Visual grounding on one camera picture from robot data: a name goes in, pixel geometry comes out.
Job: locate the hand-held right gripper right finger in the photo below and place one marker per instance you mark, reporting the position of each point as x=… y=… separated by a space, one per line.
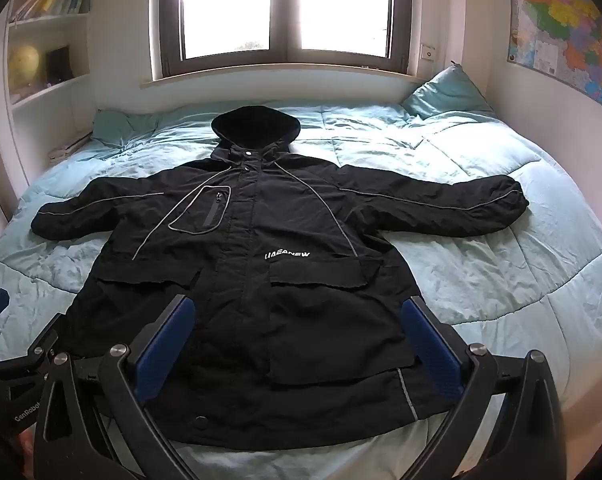
x=431 y=352

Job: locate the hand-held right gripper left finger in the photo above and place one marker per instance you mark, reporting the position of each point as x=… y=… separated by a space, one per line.
x=165 y=352

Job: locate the black hooded jacket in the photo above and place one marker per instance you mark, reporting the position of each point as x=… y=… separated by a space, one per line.
x=281 y=210

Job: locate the orange cloth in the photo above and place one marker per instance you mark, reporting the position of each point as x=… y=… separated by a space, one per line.
x=25 y=457

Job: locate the light blue quilt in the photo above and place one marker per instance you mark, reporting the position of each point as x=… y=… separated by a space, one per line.
x=506 y=270

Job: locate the small teal pillow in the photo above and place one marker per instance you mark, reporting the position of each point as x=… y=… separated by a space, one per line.
x=111 y=127

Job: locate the yellow globe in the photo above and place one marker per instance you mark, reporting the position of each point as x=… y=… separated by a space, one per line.
x=23 y=67

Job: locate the large teal pillow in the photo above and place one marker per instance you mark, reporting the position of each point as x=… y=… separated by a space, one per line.
x=446 y=95

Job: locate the white bookshelf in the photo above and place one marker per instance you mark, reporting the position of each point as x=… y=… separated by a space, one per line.
x=51 y=21

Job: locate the grey framed window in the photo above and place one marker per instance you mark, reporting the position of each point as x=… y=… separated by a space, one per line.
x=231 y=10

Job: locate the white wall switch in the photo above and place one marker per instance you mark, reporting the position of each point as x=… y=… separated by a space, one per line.
x=427 y=52

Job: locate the colourful wall map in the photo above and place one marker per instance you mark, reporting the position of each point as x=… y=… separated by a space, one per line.
x=566 y=25

